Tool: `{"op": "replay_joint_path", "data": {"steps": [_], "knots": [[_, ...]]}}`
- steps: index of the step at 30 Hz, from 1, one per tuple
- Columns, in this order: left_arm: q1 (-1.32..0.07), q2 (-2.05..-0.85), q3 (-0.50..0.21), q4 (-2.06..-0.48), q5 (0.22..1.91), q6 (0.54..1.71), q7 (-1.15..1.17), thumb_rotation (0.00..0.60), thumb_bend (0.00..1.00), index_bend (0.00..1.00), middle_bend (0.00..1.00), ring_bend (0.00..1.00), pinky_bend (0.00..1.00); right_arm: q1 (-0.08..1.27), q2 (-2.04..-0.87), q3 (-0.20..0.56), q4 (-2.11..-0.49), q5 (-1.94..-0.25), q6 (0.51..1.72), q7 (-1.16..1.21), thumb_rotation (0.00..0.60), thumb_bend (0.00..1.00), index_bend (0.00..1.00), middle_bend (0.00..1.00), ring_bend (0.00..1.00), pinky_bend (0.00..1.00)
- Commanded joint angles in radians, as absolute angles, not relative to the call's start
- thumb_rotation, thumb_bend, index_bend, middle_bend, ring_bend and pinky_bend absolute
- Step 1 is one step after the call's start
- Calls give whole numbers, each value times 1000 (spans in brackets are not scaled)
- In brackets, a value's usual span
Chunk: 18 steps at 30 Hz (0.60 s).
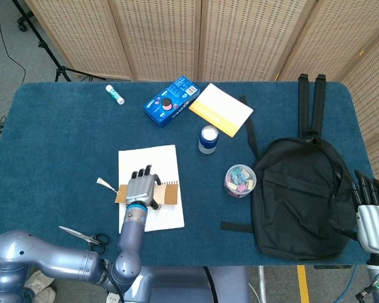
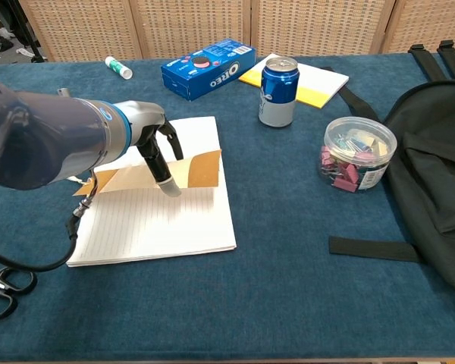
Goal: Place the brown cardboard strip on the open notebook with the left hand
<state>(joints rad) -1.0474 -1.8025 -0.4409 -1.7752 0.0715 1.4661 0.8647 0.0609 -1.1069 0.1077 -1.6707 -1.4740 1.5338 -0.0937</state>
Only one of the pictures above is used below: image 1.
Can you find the black backpack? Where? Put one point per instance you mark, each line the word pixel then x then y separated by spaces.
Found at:
pixel 300 195

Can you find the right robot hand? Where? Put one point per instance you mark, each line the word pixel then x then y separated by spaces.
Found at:
pixel 374 224

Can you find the brown cream bookmark with tassel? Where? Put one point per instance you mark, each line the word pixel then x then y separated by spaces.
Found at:
pixel 170 194

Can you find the yellow white notepad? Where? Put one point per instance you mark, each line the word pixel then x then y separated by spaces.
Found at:
pixel 222 109

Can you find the white shoe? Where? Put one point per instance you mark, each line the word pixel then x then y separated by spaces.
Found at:
pixel 41 285

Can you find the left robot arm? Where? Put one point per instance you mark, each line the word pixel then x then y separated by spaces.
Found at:
pixel 50 259

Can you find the wicker folding screen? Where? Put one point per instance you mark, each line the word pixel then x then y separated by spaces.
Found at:
pixel 240 38

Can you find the white spiral notebook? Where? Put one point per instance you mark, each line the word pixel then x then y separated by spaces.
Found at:
pixel 145 158

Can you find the white table leg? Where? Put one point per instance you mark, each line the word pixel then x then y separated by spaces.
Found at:
pixel 262 284

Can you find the blue Oreo cookie box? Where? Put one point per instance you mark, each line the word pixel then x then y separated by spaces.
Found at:
pixel 169 102

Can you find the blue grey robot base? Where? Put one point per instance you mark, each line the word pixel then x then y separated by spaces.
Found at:
pixel 183 284

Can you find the black tripod stand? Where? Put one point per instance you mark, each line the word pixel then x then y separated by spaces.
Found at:
pixel 47 47

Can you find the blue silver drink can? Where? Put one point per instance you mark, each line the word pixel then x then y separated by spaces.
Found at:
pixel 208 139

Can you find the clear jar of binder clips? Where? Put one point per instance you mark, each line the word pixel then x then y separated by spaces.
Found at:
pixel 240 181

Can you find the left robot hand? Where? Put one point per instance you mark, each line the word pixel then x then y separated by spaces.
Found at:
pixel 140 189

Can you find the white green glue stick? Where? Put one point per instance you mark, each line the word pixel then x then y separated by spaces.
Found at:
pixel 115 94

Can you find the blue table cloth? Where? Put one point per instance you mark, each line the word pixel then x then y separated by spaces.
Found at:
pixel 66 142

